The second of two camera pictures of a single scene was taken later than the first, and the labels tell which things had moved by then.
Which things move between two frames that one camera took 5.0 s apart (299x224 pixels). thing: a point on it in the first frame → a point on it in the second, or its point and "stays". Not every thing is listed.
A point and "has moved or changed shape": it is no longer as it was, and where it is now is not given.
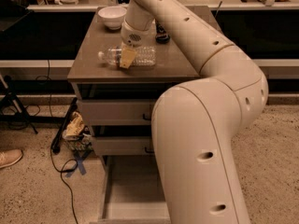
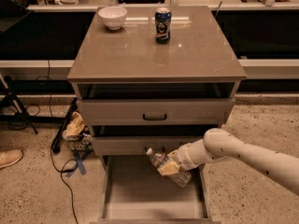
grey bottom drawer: [133, 191] stays
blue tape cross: [78, 162] stays
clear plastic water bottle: [145, 56] has moved or changed shape
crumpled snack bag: [78, 134] stays
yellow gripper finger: [126, 58] → [169, 168]
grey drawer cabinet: [119, 104] stays
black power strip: [55, 146] stays
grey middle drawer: [124, 146] stays
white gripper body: [133, 35] → [182, 158]
